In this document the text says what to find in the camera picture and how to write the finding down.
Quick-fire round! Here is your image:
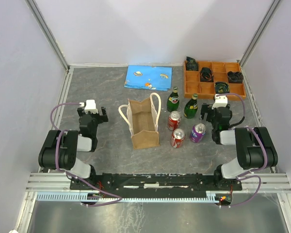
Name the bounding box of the purple soda can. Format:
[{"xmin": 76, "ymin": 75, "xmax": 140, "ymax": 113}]
[{"xmin": 190, "ymin": 123, "xmax": 206, "ymax": 143}]

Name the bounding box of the red cola can front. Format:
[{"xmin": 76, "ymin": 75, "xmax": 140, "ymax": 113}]
[{"xmin": 171, "ymin": 129, "xmax": 185, "ymax": 148}]

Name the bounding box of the red cola can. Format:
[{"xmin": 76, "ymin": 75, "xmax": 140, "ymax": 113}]
[
  {"xmin": 167, "ymin": 111, "xmax": 181, "ymax": 131},
  {"xmin": 171, "ymin": 129, "xmax": 185, "ymax": 148}
]

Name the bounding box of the burlap canvas tote bag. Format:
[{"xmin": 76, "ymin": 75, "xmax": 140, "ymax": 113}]
[{"xmin": 118, "ymin": 93, "xmax": 162, "ymax": 150}]

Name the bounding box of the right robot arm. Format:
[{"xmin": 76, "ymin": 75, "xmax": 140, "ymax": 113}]
[{"xmin": 200, "ymin": 104, "xmax": 278, "ymax": 191}]

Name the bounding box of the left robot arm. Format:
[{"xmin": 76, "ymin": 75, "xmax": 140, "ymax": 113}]
[{"xmin": 38, "ymin": 107, "xmax": 109, "ymax": 189}]

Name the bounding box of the green glass bottle right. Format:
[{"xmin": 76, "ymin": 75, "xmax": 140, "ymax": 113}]
[{"xmin": 184, "ymin": 93, "xmax": 198, "ymax": 119}]

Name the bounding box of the green glass bottle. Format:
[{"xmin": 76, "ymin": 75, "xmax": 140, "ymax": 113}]
[
  {"xmin": 184, "ymin": 93, "xmax": 198, "ymax": 119},
  {"xmin": 166, "ymin": 86, "xmax": 179, "ymax": 112}
]

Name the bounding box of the orange compartment tray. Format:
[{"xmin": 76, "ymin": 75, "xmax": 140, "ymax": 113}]
[{"xmin": 183, "ymin": 61, "xmax": 246, "ymax": 99}]

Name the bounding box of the dark rolled item bottom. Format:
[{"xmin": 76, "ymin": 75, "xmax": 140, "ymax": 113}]
[{"xmin": 214, "ymin": 82, "xmax": 230, "ymax": 94}]

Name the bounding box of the red cola can rear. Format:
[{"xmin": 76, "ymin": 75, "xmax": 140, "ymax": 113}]
[{"xmin": 167, "ymin": 111, "xmax": 181, "ymax": 131}]

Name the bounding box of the green glass bottle left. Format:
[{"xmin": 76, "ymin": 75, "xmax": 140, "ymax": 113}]
[{"xmin": 166, "ymin": 86, "xmax": 179, "ymax": 112}]

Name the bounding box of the dark rolled item middle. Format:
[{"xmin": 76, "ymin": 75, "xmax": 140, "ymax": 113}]
[{"xmin": 200, "ymin": 67, "xmax": 214, "ymax": 82}]

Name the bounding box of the dark rolled item right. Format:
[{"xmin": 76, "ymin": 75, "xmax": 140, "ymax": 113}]
[{"xmin": 227, "ymin": 71, "xmax": 243, "ymax": 83}]

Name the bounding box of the dark rolled item top-left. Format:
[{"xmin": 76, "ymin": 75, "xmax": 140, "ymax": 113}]
[{"xmin": 186, "ymin": 56, "xmax": 199, "ymax": 71}]

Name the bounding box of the blue patterned folded cloth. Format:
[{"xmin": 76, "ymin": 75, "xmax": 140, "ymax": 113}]
[{"xmin": 124, "ymin": 65, "xmax": 172, "ymax": 91}]

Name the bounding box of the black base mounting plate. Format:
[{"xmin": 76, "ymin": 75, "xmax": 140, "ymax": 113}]
[{"xmin": 70, "ymin": 172, "xmax": 242, "ymax": 199}]

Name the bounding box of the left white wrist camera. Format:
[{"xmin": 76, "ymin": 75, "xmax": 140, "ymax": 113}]
[{"xmin": 79, "ymin": 100, "xmax": 98, "ymax": 114}]

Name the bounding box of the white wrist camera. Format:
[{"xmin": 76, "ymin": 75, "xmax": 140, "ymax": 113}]
[
  {"xmin": 211, "ymin": 94, "xmax": 228, "ymax": 109},
  {"xmin": 79, "ymin": 100, "xmax": 98, "ymax": 114}
]

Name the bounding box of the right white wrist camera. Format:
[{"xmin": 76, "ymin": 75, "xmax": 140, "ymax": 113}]
[{"xmin": 211, "ymin": 94, "xmax": 228, "ymax": 109}]

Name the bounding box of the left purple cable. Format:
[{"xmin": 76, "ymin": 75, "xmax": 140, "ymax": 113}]
[{"xmin": 50, "ymin": 102, "xmax": 123, "ymax": 207}]

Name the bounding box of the purple cable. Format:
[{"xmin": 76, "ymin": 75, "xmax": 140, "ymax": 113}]
[
  {"xmin": 214, "ymin": 94, "xmax": 272, "ymax": 207},
  {"xmin": 50, "ymin": 102, "xmax": 123, "ymax": 207}
]

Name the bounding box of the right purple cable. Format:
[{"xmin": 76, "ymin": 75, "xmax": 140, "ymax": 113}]
[{"xmin": 214, "ymin": 94, "xmax": 272, "ymax": 207}]

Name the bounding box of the aluminium frame rail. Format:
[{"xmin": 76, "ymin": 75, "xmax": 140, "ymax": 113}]
[{"xmin": 26, "ymin": 173, "xmax": 291, "ymax": 194}]

